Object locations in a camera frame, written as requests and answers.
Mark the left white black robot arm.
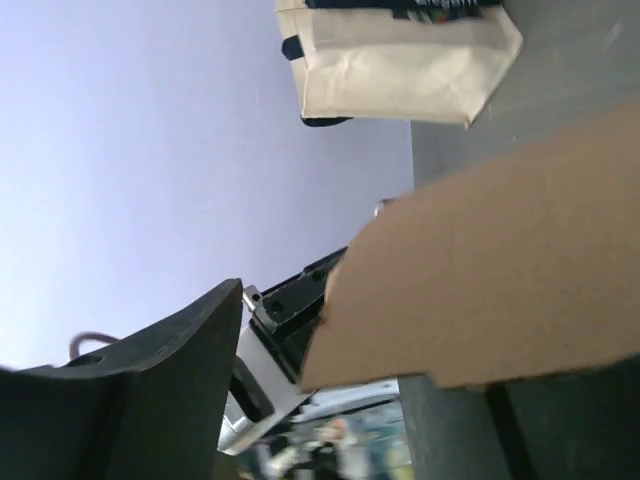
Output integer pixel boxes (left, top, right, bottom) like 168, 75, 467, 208
218, 249, 345, 456

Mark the large brown cardboard box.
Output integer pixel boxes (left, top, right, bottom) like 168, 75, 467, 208
300, 101, 639, 391

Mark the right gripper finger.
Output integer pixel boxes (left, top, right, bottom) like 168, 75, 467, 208
1, 279, 242, 479

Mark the beige canvas tote bag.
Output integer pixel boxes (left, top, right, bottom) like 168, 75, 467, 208
275, 1, 523, 127

